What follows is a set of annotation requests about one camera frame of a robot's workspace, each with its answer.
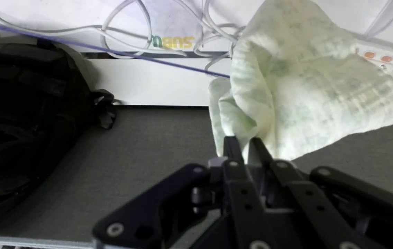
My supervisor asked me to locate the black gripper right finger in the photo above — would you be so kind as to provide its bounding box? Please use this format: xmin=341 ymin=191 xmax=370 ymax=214
xmin=249 ymin=138 xmax=393 ymax=249

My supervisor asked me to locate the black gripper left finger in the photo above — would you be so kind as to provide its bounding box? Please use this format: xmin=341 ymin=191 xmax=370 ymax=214
xmin=92 ymin=137 xmax=271 ymax=249

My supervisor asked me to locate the pale green white cloth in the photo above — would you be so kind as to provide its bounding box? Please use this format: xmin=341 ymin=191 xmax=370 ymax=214
xmin=209 ymin=0 xmax=393 ymax=159

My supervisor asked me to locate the black backpack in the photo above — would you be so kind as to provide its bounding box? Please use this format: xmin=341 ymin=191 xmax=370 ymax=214
xmin=0 ymin=39 xmax=116 ymax=216

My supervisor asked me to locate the white cable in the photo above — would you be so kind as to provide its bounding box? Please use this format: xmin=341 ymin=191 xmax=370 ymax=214
xmin=0 ymin=0 xmax=393 ymax=72

